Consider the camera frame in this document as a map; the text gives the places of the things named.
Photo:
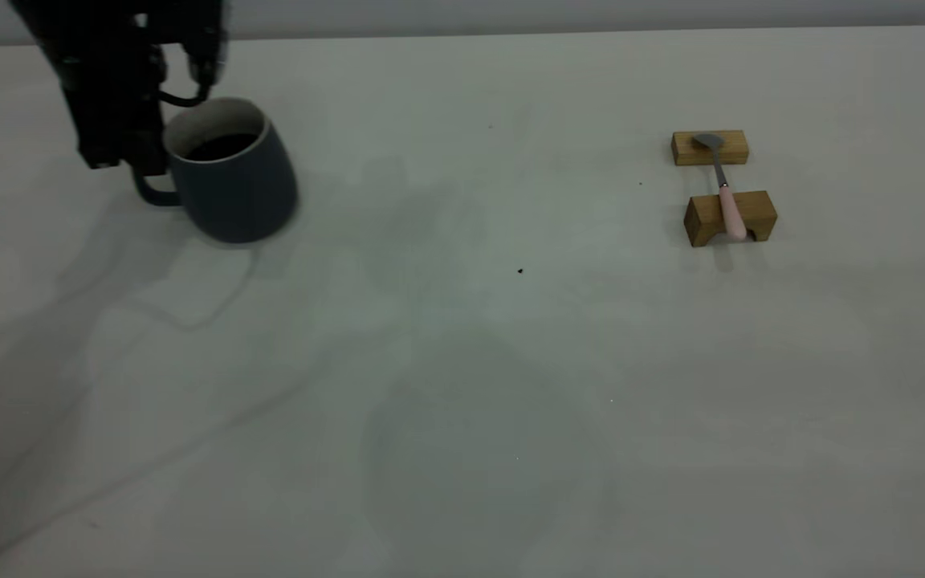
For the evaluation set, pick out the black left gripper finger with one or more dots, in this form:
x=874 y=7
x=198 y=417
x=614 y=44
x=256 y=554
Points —
x=97 y=128
x=145 y=128

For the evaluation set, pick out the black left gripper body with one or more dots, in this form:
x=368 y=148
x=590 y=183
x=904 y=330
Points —
x=101 y=36

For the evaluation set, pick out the dark grey ceramic cup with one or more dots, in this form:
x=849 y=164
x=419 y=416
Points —
x=238 y=193

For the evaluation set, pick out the flat rectangular wooden block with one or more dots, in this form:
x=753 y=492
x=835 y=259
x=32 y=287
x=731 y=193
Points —
x=686 y=149

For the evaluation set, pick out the arched wooden block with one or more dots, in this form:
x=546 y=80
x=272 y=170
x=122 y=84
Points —
x=703 y=217

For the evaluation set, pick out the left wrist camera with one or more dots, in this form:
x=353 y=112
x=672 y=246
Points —
x=204 y=36

